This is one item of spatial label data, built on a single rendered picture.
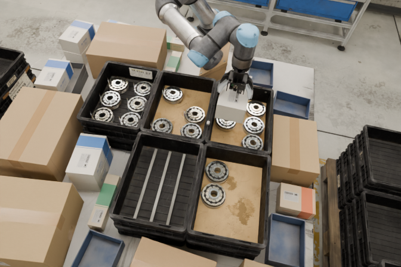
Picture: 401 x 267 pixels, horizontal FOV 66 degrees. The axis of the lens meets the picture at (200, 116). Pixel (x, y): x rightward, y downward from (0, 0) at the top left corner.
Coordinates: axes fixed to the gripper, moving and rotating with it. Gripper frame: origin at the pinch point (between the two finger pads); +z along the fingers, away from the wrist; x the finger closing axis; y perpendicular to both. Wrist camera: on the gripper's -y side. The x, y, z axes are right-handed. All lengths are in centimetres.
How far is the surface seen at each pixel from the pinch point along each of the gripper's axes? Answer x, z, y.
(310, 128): 41.0, 24.7, -10.3
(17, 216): -70, 20, 65
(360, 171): 84, 62, -16
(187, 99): -23.7, 27.8, -13.8
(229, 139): 2.6, 27.6, 5.2
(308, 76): 44, 41, -65
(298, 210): 39, 33, 30
